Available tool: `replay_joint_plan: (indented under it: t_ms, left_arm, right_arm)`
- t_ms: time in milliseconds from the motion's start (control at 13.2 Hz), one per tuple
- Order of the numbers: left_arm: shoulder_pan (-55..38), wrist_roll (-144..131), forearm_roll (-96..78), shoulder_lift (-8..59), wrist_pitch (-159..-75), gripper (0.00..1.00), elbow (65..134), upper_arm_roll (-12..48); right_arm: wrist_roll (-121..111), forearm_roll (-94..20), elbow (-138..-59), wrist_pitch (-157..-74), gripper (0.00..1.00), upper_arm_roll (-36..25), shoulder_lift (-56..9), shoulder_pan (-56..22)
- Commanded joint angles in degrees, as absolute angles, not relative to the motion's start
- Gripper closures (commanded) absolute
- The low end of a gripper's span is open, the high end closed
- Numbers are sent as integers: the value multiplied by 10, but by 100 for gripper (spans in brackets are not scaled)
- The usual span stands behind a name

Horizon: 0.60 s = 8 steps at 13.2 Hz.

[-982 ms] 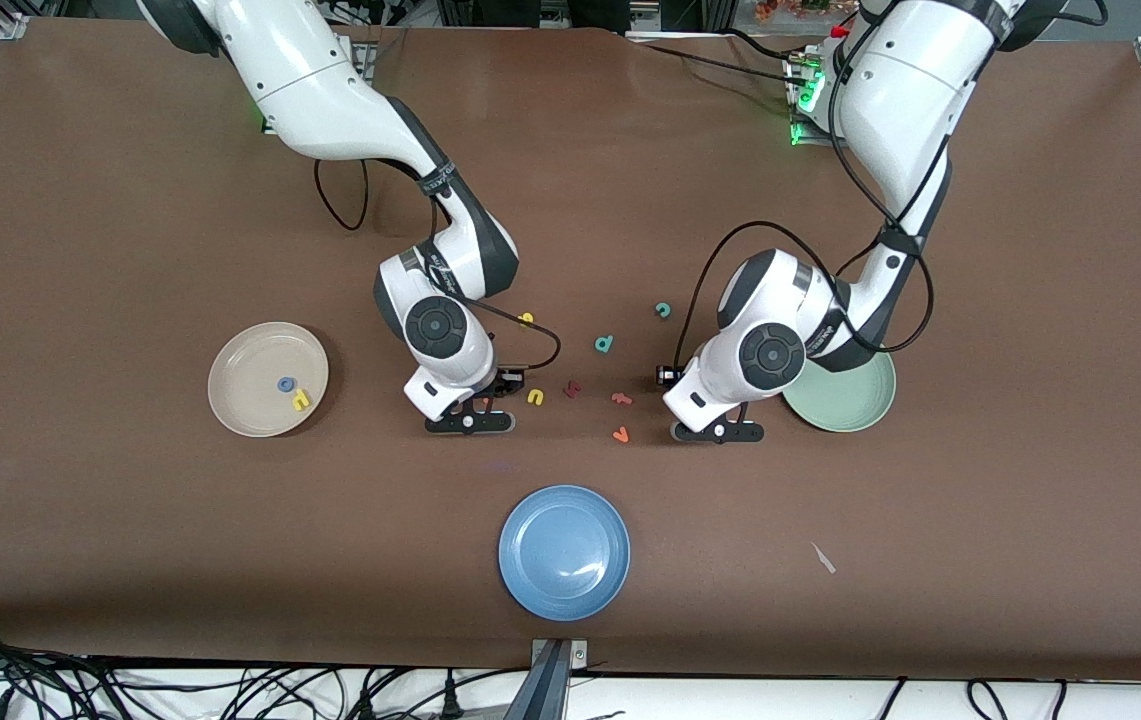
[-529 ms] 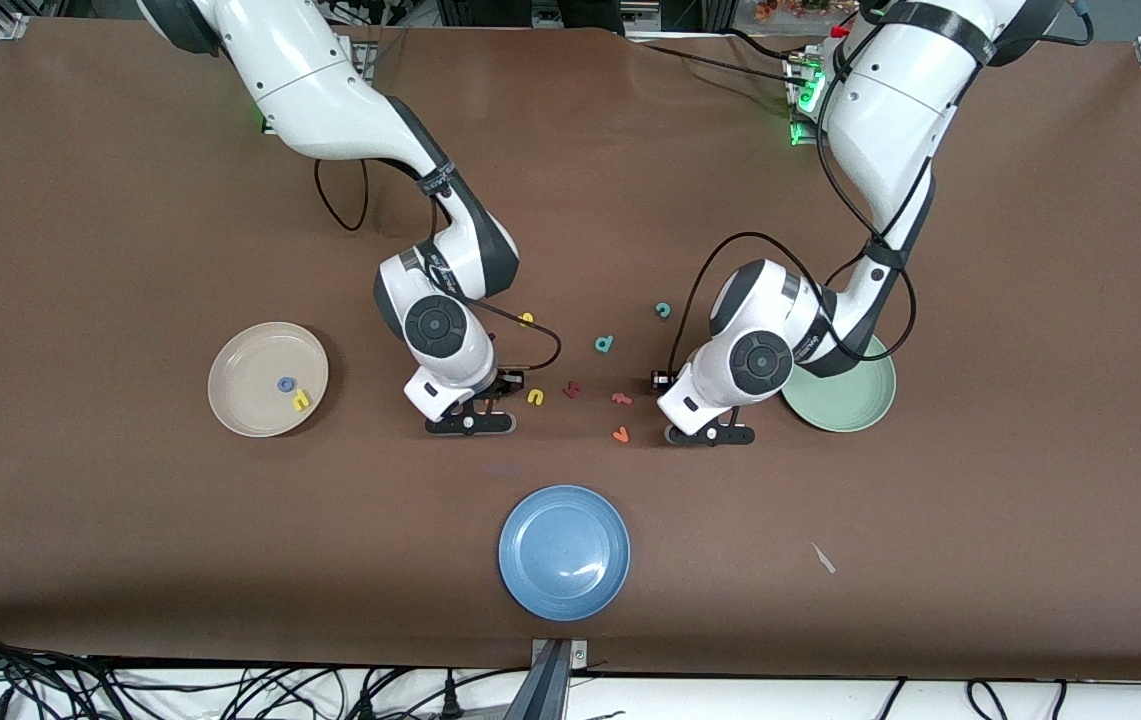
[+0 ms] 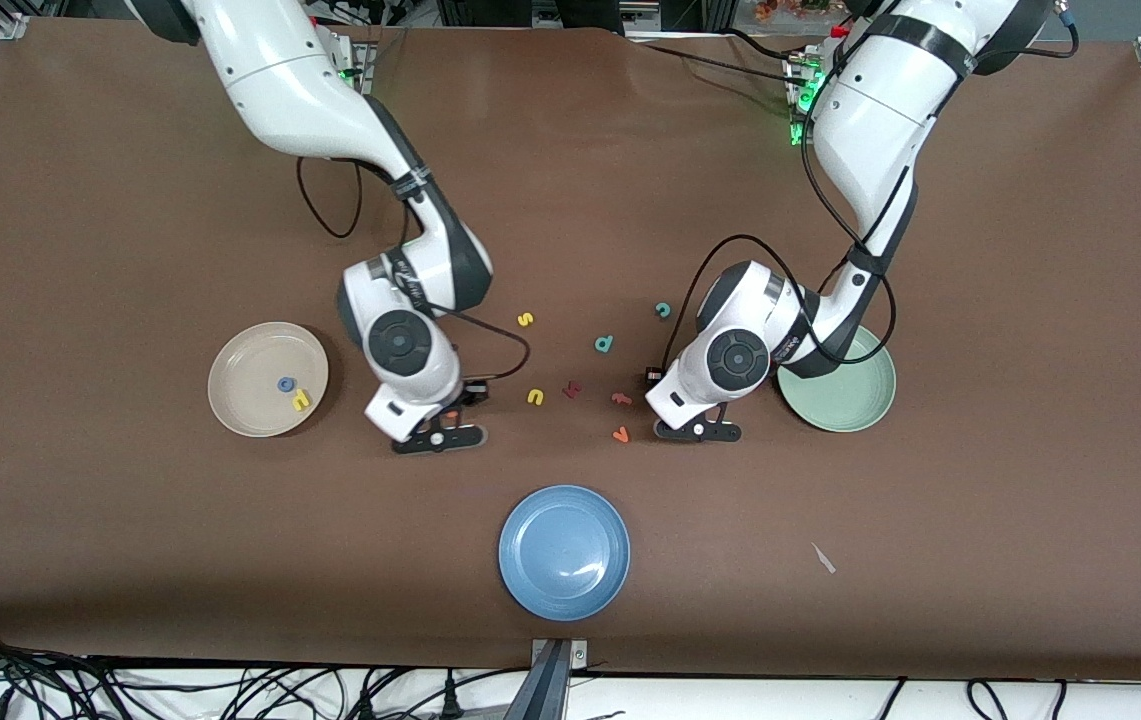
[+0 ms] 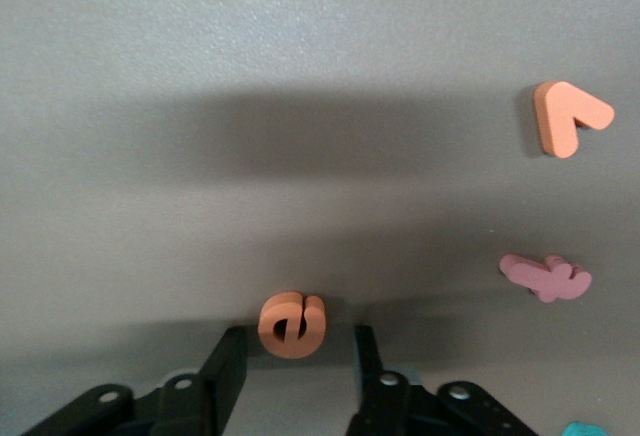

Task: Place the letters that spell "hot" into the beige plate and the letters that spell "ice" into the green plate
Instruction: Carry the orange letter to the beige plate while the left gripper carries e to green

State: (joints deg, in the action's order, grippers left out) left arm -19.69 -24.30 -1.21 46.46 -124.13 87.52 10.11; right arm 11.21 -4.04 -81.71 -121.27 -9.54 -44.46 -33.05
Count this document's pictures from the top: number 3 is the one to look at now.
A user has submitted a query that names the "blue plate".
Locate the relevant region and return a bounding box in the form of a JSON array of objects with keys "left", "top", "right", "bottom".
[{"left": 498, "top": 485, "right": 631, "bottom": 622}]

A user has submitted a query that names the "pale green plate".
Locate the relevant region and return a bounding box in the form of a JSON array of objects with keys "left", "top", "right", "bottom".
[{"left": 778, "top": 325, "right": 898, "bottom": 434}]

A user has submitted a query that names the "brown table cover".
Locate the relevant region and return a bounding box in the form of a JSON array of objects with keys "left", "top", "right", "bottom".
[{"left": 0, "top": 18, "right": 1141, "bottom": 681}]

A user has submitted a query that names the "beige brown plate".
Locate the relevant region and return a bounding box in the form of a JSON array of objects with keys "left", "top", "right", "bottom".
[{"left": 208, "top": 321, "right": 330, "bottom": 439}]

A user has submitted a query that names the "orange flower bunch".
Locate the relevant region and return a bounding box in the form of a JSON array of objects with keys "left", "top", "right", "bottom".
[{"left": 755, "top": 0, "right": 836, "bottom": 23}]

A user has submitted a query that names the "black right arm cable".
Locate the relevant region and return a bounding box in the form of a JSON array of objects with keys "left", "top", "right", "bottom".
[{"left": 296, "top": 155, "right": 531, "bottom": 386}]

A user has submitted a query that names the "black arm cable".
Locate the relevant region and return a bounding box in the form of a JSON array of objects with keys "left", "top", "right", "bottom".
[
  {"left": 296, "top": 155, "right": 531, "bottom": 386},
  {"left": 663, "top": 0, "right": 1081, "bottom": 376}
]

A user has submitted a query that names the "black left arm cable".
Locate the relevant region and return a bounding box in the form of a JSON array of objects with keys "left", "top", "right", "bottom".
[{"left": 663, "top": 0, "right": 1081, "bottom": 376}]

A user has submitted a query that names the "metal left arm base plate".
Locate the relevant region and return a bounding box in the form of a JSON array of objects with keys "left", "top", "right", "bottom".
[{"left": 785, "top": 55, "right": 823, "bottom": 148}]

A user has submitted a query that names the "silver mounting bracket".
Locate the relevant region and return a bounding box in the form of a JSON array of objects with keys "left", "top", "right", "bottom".
[{"left": 530, "top": 638, "right": 589, "bottom": 669}]

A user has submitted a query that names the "grey camera pole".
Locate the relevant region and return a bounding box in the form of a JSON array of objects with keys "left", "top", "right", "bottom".
[{"left": 505, "top": 640, "right": 571, "bottom": 720}]

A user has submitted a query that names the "thin black base cable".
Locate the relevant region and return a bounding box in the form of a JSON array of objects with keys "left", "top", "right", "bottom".
[
  {"left": 725, "top": 28, "right": 813, "bottom": 61},
  {"left": 630, "top": 38, "right": 811, "bottom": 86}
]

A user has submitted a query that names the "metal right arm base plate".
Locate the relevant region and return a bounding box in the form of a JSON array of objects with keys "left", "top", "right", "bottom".
[{"left": 335, "top": 40, "right": 376, "bottom": 98}]

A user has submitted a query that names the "black looped cable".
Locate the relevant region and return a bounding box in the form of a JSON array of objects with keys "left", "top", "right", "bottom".
[{"left": 965, "top": 678, "right": 1013, "bottom": 720}]

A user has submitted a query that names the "black cable tangle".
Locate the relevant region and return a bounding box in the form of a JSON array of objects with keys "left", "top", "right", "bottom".
[{"left": 0, "top": 620, "right": 531, "bottom": 720}]

